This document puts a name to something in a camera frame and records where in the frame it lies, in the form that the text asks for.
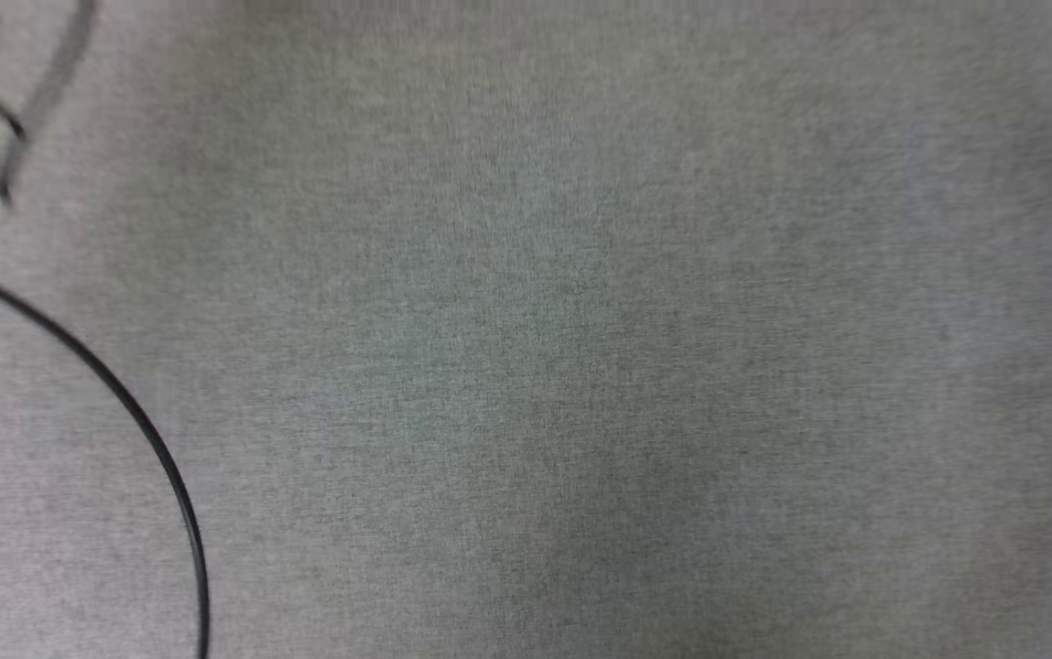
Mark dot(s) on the grey fabric sofa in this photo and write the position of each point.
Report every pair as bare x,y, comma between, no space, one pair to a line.
580,348

